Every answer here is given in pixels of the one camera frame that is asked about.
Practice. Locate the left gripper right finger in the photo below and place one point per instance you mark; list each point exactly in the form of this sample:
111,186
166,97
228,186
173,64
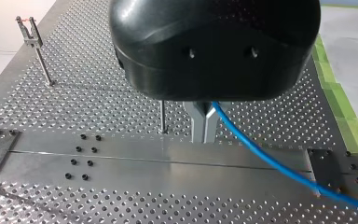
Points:
210,124

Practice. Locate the metal post with orange clip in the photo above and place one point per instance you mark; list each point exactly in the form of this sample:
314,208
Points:
34,46

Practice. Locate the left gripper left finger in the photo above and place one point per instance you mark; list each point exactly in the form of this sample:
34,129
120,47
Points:
196,123

